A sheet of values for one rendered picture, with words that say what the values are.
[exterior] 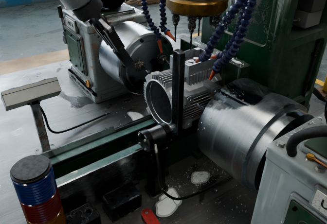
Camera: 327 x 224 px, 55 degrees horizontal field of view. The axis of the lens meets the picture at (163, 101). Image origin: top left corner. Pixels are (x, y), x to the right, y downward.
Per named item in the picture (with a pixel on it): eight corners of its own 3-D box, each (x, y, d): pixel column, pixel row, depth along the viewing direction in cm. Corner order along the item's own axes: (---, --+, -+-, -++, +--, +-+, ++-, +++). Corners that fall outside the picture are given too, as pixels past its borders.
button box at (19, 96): (59, 95, 107) (53, 81, 107) (62, 90, 101) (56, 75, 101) (6, 111, 99) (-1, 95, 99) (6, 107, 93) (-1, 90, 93)
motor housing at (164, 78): (187, 97, 122) (189, 52, 112) (221, 120, 109) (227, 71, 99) (143, 113, 113) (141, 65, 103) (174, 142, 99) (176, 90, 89)
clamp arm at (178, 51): (177, 128, 93) (180, 47, 80) (184, 133, 91) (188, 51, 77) (168, 132, 91) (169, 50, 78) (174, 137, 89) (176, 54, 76)
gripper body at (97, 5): (100, -7, 76) (120, 22, 82) (86, -13, 81) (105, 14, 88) (77, 13, 74) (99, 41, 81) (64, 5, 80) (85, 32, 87)
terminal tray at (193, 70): (196, 65, 111) (197, 46, 107) (217, 77, 104) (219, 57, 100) (169, 74, 105) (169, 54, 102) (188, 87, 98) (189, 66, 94)
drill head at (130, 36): (134, 58, 154) (132, 7, 141) (180, 88, 129) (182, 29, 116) (86, 71, 142) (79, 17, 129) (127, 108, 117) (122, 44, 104)
